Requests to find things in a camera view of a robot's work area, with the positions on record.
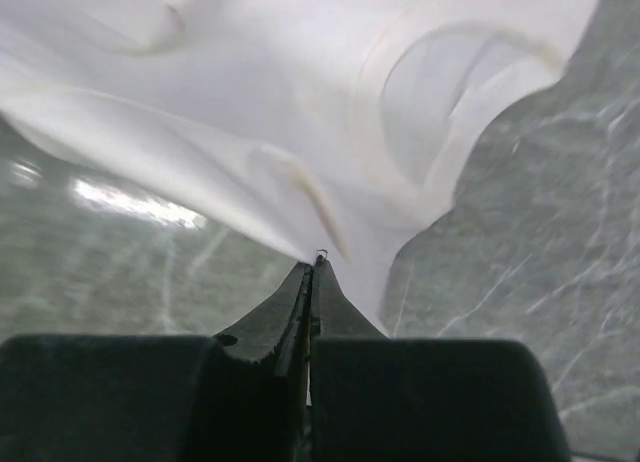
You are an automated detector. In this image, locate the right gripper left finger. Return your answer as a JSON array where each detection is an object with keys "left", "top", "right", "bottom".
[{"left": 1, "top": 264, "right": 313, "bottom": 461}]

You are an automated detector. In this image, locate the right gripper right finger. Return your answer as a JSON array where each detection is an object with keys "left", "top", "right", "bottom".
[{"left": 309, "top": 256, "right": 571, "bottom": 461}]

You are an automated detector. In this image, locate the white t shirt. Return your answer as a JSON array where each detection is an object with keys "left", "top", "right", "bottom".
[{"left": 1, "top": 0, "right": 600, "bottom": 327}]

